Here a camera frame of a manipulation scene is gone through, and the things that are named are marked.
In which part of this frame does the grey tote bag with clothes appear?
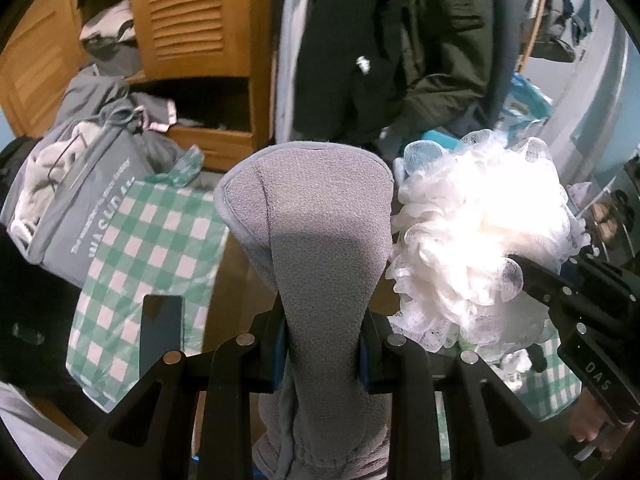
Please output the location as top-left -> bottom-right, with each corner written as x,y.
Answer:
0,105 -> 187,288

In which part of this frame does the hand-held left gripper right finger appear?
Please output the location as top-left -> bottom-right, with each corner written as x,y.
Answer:
357,306 -> 583,480

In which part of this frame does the grey hooded garment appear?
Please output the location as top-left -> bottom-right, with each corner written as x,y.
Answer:
54,64 -> 179,136

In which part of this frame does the person's right hand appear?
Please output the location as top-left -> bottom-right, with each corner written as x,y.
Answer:
570,394 -> 617,461

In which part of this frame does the white hanging garment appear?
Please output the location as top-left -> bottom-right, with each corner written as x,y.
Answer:
273,0 -> 323,145

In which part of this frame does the white mesh bath sponge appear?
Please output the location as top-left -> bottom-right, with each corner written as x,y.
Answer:
387,130 -> 592,367

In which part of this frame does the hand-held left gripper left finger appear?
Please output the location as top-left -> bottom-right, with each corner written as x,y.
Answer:
59,309 -> 289,480

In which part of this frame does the wooden louvered wardrobe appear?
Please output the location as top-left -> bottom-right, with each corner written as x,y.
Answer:
0,0 -> 276,173

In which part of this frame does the wooden clothes rack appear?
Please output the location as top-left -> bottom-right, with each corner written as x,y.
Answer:
514,0 -> 552,75

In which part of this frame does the olive green jacket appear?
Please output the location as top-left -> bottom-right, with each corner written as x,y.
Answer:
397,0 -> 508,133

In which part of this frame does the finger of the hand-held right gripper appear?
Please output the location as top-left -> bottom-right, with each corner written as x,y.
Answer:
507,254 -> 577,314

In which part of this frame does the pile of folded clothes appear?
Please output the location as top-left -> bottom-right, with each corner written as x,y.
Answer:
74,0 -> 147,81

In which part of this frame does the green checked tablecloth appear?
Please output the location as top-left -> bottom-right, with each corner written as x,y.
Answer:
67,146 -> 587,421

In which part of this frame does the shoe shelf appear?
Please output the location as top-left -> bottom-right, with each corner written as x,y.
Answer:
570,160 -> 640,268

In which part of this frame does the black jacket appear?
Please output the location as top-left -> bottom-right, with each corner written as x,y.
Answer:
292,0 -> 418,147

